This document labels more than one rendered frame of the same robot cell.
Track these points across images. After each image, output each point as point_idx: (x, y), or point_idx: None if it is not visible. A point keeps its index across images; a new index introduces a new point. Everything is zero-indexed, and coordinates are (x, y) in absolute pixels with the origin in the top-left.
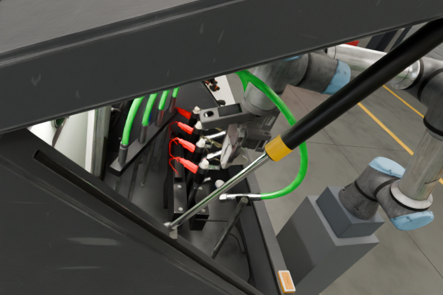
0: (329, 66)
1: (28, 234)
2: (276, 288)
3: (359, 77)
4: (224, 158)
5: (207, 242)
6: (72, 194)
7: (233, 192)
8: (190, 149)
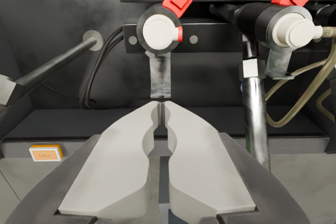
0: None
1: None
2: (42, 137)
3: None
4: (139, 124)
5: (142, 53)
6: None
7: (233, 105)
8: None
